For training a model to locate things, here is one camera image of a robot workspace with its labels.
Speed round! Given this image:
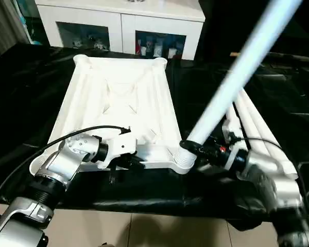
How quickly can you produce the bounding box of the white plastic table top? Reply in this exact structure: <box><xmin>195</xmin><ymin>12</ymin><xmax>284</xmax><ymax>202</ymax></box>
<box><xmin>29</xmin><ymin>54</ymin><xmax>196</xmax><ymax>175</ymax></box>

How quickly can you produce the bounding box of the black work mat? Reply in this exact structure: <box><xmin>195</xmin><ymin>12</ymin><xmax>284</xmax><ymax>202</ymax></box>
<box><xmin>0</xmin><ymin>42</ymin><xmax>309</xmax><ymax>231</ymax></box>

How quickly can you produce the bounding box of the light blue plastic rack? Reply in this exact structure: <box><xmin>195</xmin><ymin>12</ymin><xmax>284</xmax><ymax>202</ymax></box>
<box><xmin>15</xmin><ymin>0</ymin><xmax>43</xmax><ymax>46</ymax></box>

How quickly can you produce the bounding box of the white sideboard cabinet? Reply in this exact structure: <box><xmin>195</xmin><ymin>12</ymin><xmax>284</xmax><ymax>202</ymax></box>
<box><xmin>35</xmin><ymin>0</ymin><xmax>205</xmax><ymax>61</ymax></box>

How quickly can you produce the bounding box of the white plastic table leg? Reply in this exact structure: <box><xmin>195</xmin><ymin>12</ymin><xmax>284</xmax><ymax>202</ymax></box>
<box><xmin>226</xmin><ymin>104</ymin><xmax>244</xmax><ymax>139</ymax></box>
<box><xmin>233</xmin><ymin>97</ymin><xmax>286</xmax><ymax>165</ymax></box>
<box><xmin>174</xmin><ymin>0</ymin><xmax>303</xmax><ymax>168</ymax></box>
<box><xmin>238</xmin><ymin>87</ymin><xmax>299</xmax><ymax>180</ymax></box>

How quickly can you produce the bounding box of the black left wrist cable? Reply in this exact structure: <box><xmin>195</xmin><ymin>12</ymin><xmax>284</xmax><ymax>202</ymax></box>
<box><xmin>0</xmin><ymin>125</ymin><xmax>132</xmax><ymax>213</ymax></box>

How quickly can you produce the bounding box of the beige curtain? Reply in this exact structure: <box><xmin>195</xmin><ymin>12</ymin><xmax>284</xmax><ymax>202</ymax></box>
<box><xmin>0</xmin><ymin>0</ymin><xmax>29</xmax><ymax>64</ymax></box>

